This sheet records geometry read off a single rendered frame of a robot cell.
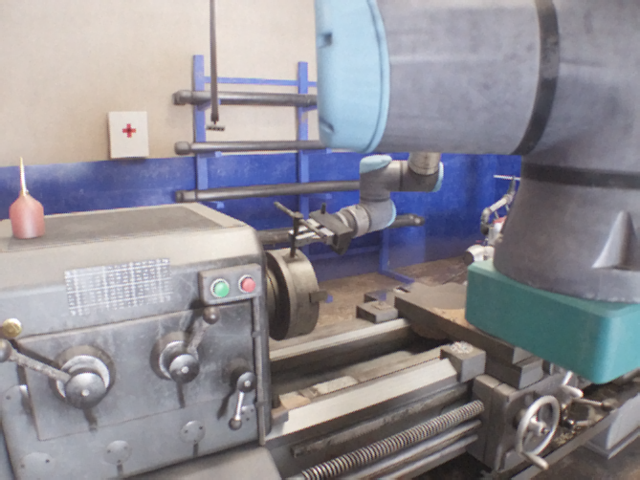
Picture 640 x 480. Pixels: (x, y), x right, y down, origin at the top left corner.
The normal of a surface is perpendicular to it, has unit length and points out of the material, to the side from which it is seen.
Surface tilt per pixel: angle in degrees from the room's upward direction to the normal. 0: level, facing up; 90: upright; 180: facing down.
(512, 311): 90
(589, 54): 87
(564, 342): 90
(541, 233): 70
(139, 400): 90
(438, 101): 117
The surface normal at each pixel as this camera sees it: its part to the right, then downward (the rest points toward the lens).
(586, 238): -0.57, -0.17
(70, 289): 0.51, 0.18
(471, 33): -0.07, -0.02
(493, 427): -0.86, 0.11
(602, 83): -0.07, 0.43
